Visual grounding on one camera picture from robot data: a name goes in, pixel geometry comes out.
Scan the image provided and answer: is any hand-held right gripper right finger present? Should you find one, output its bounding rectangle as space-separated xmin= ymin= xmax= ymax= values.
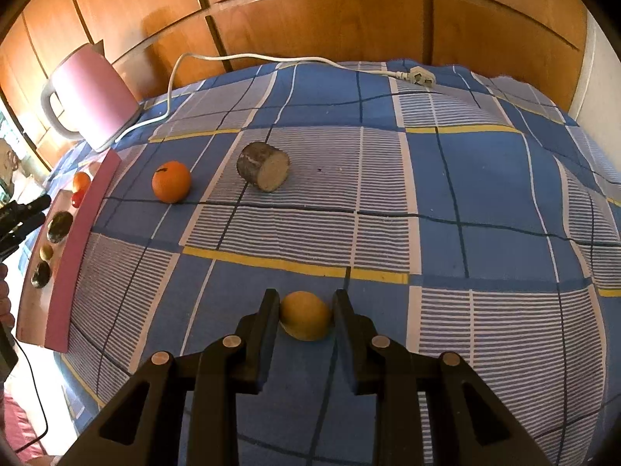
xmin=332 ymin=289 xmax=554 ymax=466

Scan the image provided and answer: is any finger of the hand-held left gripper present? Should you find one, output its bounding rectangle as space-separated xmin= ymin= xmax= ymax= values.
xmin=0 ymin=211 xmax=48 ymax=254
xmin=0 ymin=195 xmax=52 ymax=226

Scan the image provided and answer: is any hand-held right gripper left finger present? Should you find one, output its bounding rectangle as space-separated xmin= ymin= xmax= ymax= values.
xmin=58 ymin=289 xmax=281 ymax=466

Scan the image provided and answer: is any large dark brown fruit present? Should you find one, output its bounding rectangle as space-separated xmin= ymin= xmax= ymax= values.
xmin=47 ymin=211 xmax=73 ymax=243

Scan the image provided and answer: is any yellow lemon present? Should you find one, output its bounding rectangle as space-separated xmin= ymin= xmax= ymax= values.
xmin=280 ymin=291 xmax=333 ymax=341

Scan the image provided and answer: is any pink tray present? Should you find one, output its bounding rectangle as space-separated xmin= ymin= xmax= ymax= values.
xmin=16 ymin=150 xmax=122 ymax=350

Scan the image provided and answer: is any person's left hand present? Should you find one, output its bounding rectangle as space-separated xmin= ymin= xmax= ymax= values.
xmin=0 ymin=264 xmax=13 ymax=328

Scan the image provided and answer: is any red patterned cloth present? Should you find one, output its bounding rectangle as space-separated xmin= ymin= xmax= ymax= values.
xmin=0 ymin=391 xmax=49 ymax=457

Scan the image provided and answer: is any pink electric kettle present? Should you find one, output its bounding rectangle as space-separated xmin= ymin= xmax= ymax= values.
xmin=40 ymin=41 xmax=141 ymax=153

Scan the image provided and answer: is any blue checked blanket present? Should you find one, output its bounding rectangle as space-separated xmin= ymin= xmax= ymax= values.
xmin=49 ymin=58 xmax=621 ymax=466

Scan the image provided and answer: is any cut brown root piece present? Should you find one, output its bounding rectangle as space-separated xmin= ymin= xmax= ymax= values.
xmin=236 ymin=142 xmax=291 ymax=192

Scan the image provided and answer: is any white power plug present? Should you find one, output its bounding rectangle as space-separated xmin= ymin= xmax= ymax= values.
xmin=398 ymin=65 xmax=436 ymax=87

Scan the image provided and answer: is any wooden wardrobe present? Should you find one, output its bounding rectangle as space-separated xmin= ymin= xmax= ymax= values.
xmin=0 ymin=0 xmax=595 ymax=170

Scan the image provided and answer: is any black cable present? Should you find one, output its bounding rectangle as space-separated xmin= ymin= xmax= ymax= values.
xmin=0 ymin=337 xmax=50 ymax=454

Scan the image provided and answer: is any white power cable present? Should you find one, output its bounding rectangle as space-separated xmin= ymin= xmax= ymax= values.
xmin=114 ymin=52 xmax=413 ymax=144

